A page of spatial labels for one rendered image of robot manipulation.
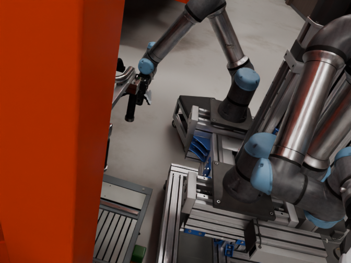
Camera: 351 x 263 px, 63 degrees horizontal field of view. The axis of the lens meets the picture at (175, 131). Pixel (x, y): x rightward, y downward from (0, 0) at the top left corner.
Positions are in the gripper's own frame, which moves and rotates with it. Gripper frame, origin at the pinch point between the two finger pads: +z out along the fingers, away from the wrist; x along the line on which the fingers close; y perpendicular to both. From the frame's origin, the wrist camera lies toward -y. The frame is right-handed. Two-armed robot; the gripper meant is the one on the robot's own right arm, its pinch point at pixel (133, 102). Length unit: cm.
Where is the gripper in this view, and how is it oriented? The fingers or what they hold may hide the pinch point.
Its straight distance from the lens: 132.7
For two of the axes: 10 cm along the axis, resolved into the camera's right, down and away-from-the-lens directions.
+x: 9.6, 2.7, 0.2
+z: -1.4, 5.8, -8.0
